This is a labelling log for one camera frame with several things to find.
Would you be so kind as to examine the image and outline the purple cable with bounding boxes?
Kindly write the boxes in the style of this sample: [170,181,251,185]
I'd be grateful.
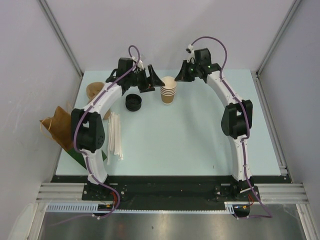
[187,35,273,218]
[49,45,141,223]

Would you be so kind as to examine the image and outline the white wrapped straws bundle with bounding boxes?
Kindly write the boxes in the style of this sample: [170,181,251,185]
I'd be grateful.
[106,112,124,165]

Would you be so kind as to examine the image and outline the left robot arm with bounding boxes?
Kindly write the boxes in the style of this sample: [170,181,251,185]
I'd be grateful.
[71,57,165,200]

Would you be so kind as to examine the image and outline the brown pulp cup carriers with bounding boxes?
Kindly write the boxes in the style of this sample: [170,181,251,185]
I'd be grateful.
[86,82,105,102]

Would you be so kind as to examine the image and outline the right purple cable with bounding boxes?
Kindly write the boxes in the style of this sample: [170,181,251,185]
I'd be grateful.
[187,35,273,218]

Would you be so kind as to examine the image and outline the stack of black lids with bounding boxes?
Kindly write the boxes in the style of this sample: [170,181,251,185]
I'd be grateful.
[125,93,142,112]

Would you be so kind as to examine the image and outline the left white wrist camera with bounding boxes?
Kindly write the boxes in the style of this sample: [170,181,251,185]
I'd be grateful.
[131,54,146,71]

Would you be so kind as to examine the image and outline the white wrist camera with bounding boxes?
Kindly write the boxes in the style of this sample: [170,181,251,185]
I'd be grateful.
[186,44,195,54]
[131,54,146,71]

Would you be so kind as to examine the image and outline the green paper bag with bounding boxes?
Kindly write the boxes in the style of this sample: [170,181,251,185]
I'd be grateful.
[66,147,108,173]

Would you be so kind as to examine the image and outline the aluminium frame rail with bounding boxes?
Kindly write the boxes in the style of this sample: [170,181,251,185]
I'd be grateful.
[29,69,320,240]

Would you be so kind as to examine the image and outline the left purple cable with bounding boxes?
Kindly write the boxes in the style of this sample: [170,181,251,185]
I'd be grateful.
[49,45,141,223]

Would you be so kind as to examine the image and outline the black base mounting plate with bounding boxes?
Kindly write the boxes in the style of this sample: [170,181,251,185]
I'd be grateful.
[52,176,260,211]

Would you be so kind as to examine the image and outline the brown paper bag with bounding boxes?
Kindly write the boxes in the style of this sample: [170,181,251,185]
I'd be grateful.
[40,106,74,152]

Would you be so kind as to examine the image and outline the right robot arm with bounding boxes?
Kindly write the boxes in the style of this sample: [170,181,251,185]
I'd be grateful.
[175,44,254,201]

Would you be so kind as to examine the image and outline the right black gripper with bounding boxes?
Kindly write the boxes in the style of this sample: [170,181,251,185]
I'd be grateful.
[175,60,201,83]

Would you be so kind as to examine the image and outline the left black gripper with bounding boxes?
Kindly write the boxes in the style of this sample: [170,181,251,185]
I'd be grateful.
[127,65,165,94]

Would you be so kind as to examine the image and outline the white slotted cable duct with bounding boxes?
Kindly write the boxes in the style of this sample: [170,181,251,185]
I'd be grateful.
[46,202,235,214]

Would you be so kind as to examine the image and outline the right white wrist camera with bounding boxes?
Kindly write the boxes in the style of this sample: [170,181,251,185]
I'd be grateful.
[186,44,195,54]

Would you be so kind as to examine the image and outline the stack of brown paper cups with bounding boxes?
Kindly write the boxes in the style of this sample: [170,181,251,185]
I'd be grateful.
[160,76,177,105]

